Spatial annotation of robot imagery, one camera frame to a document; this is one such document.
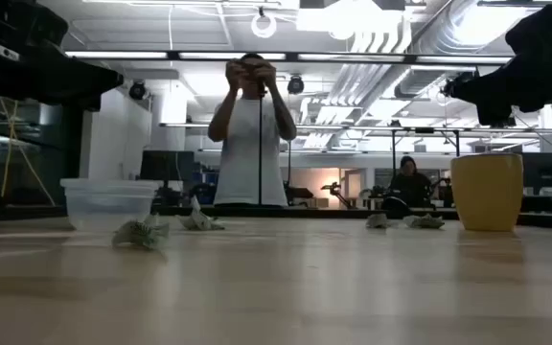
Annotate overhead light bar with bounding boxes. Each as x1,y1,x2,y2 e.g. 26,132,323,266
64,49,515,66

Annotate black arched handle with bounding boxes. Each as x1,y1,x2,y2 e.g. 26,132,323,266
381,195,414,219

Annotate standing person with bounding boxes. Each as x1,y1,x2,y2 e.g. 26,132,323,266
207,53,298,207

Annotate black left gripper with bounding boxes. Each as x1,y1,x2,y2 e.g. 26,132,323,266
31,43,126,112

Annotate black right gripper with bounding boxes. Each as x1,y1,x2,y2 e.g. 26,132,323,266
440,57,539,128

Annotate clear plastic container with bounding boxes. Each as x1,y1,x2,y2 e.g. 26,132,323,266
59,178,165,234

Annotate yellow cup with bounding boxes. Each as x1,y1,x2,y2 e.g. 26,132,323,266
450,152,525,233

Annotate black ceiling spotlight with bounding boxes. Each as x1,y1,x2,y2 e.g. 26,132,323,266
287,75,306,96
128,80,148,102

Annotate yellow cable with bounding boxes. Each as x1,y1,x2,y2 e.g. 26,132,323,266
0,97,58,207

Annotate black computer monitor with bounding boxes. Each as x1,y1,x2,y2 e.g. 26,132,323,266
140,149,196,183
522,152,552,189

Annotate thin black pole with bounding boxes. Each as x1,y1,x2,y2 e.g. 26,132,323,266
257,83,265,206

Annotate white ring light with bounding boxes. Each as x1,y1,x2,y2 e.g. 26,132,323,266
250,11,279,40

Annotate seated person dark top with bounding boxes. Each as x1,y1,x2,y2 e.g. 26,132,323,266
389,155,433,209

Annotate green white sweetener packet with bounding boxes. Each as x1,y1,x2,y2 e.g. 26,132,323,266
177,195,226,232
365,213,395,230
402,214,446,230
111,213,171,252

